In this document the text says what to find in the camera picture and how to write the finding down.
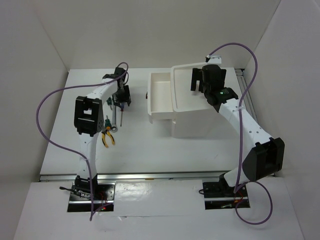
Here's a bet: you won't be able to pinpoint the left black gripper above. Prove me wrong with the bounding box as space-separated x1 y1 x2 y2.
111 85 131 108

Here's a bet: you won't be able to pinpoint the purple handle screwdriver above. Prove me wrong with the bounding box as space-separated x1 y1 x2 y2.
120 103 125 127

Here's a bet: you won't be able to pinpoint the short green screwdriver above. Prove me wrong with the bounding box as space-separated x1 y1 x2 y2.
106 97 113 110

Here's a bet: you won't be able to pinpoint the large ratchet wrench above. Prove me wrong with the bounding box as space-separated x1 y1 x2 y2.
111 105 118 133

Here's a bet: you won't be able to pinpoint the green orange stubby screwdriver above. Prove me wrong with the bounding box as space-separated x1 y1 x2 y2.
104 116 112 131

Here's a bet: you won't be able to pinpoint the yellow black pliers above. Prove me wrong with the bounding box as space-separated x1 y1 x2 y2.
99 127 117 149

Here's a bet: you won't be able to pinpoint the white drawer cabinet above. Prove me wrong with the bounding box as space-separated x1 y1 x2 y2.
170 62 236 139

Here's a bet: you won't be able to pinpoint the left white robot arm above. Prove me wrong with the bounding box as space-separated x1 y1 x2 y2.
73 71 131 200

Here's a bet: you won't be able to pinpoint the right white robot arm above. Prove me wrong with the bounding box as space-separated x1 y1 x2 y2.
190 64 285 197

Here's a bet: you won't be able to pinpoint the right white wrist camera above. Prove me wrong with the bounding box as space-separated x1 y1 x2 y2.
205 54 222 66

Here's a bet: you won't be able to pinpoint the aluminium side rail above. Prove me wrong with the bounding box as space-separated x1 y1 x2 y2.
234 68 258 122

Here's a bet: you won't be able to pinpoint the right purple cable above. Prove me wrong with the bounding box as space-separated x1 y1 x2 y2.
208 42 274 226

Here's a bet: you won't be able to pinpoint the purple cable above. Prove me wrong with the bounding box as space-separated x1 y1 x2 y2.
208 42 274 226
36 61 130 222

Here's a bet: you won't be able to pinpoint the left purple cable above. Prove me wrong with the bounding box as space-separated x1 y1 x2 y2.
36 61 130 222

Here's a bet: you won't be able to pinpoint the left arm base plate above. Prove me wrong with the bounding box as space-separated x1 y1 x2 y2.
59 183 116 213

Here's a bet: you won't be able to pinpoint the aluminium front rail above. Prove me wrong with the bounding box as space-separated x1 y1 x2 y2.
39 171 226 183

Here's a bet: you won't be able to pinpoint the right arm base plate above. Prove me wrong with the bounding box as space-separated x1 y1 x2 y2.
198 180 251 210

